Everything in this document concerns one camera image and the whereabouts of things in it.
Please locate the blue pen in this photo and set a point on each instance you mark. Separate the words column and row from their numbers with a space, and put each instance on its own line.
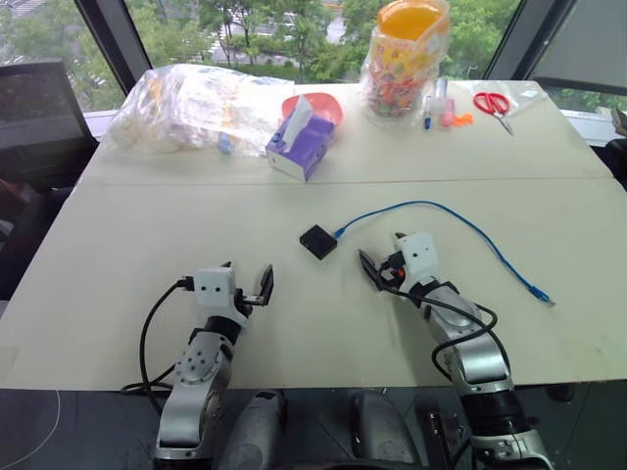
column 427, row 115

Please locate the black monitor screen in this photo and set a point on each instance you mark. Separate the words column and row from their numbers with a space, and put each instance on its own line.
column 36, row 100

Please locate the clear flat plastic bag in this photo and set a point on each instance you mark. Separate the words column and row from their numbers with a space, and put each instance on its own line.
column 526, row 95

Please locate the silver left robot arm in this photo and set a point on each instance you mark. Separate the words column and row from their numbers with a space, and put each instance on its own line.
column 196, row 372

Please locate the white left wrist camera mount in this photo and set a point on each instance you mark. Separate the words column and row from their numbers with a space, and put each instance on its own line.
column 213, row 290

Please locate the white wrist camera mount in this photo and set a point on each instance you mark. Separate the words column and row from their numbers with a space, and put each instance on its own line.
column 213, row 290
column 417, row 257

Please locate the dark grey rounded shape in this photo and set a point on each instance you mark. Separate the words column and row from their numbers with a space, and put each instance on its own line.
column 255, row 431
column 379, row 431

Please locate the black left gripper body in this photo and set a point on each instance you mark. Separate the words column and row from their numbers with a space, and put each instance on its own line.
column 245, row 304

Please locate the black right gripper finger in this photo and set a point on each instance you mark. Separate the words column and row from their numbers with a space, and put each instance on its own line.
column 370, row 268
column 399, row 236

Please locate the pink plastic bowl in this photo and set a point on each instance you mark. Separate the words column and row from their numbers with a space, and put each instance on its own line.
column 325, row 105

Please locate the small orange plastic piece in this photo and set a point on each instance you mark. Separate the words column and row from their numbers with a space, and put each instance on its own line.
column 464, row 119

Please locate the black office chair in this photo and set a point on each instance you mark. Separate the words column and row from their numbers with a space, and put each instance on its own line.
column 29, row 196

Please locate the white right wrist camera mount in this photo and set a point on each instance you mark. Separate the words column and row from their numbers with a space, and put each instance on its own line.
column 417, row 257

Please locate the clear plastic bag with packets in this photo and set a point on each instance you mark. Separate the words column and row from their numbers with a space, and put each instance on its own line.
column 191, row 110

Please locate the black box under table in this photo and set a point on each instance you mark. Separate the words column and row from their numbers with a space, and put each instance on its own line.
column 443, row 438

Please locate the candy jar with orange lid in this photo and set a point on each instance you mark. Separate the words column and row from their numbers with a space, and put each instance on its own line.
column 401, row 68

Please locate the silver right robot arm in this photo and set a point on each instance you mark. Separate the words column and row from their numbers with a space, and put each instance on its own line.
column 472, row 352

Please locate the small black square box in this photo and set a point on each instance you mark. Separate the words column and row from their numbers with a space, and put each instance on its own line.
column 319, row 242

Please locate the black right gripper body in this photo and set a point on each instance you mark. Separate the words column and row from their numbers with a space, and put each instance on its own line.
column 393, row 273

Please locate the purple tissue box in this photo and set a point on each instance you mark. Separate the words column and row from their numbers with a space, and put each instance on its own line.
column 306, row 147

